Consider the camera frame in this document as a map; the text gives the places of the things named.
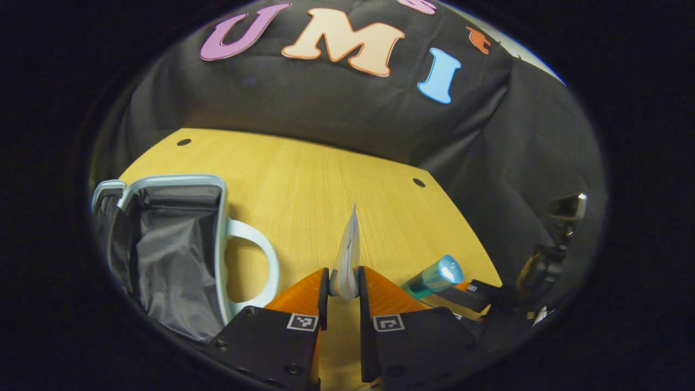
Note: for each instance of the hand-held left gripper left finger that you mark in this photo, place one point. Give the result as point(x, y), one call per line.
point(324, 307)

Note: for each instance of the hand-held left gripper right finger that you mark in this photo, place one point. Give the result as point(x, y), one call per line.
point(365, 326)

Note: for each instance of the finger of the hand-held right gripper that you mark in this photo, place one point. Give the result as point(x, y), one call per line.
point(467, 298)

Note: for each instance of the blue capped clear bottle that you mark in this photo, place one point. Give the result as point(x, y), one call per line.
point(434, 277)

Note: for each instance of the pale teal squeeze tube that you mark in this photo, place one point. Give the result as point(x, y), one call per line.
point(346, 260)

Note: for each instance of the light blue suitcase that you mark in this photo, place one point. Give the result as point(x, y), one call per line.
point(174, 255)

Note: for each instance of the black desk grommet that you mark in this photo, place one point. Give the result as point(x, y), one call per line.
point(183, 142)
point(418, 182)

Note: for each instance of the black backdrop cloth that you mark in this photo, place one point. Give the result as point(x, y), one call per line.
point(326, 103)

